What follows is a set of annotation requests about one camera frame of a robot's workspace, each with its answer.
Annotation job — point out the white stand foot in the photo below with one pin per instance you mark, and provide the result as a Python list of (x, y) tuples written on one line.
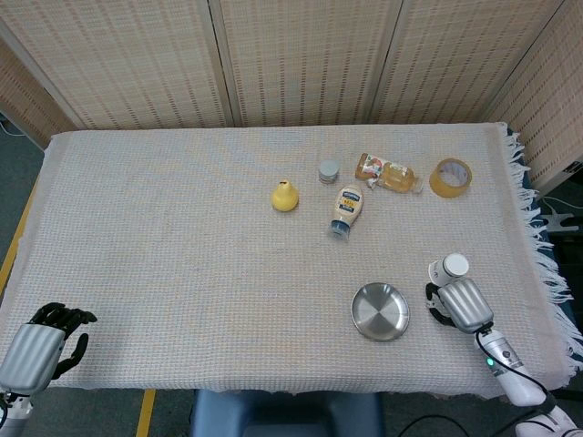
[(562, 221)]

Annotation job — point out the mayonnaise squeeze bottle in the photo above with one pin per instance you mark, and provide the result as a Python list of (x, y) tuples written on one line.
[(348, 205)]

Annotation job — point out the woven folding screen panel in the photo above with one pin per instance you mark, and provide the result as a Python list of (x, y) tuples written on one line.
[(305, 59), (114, 59), (555, 114), (455, 59), (23, 100)]

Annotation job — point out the white paper cup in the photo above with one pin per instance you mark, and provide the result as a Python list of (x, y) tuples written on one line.
[(455, 265)]

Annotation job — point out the round metal plate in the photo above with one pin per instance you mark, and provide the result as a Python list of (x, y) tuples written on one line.
[(380, 311)]

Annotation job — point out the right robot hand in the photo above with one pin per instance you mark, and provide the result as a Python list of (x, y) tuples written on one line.
[(467, 305)]

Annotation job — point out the beige waffle tablecloth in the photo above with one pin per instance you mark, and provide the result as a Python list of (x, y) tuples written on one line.
[(182, 250)]

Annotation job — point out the amber juice bottle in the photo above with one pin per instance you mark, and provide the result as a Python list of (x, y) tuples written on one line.
[(387, 175)]

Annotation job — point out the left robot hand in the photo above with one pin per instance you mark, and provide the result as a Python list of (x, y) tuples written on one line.
[(29, 359)]

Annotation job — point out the small grey-lidded jar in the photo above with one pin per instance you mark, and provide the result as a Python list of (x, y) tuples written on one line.
[(330, 170)]

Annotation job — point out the yellow tape roll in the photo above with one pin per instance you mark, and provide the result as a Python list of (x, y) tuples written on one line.
[(439, 186)]

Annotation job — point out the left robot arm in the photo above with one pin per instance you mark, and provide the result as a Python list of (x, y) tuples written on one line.
[(13, 414)]

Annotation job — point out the yellow pear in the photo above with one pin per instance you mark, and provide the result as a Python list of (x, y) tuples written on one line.
[(284, 198)]

